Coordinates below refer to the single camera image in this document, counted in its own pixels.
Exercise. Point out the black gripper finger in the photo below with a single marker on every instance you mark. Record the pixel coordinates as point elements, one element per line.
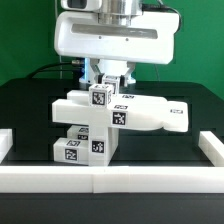
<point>127,78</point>
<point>95,73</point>

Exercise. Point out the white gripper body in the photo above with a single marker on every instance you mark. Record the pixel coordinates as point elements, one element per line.
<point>149,38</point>

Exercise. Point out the white tagged cube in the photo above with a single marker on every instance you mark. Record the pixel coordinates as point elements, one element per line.
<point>100,95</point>

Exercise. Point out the white chair back frame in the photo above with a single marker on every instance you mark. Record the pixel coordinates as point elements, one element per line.
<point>126,111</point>

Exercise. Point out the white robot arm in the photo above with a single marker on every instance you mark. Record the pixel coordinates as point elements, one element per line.
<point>120,13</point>

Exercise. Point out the white block left edge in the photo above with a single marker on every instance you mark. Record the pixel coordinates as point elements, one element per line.
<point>6,142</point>

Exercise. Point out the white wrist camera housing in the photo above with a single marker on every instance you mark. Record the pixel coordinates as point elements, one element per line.
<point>81,5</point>

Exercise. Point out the white obstacle wall bar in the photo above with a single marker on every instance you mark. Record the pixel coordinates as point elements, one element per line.
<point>212,147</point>

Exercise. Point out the white front rail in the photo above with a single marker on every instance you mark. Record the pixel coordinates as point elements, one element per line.
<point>65,179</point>

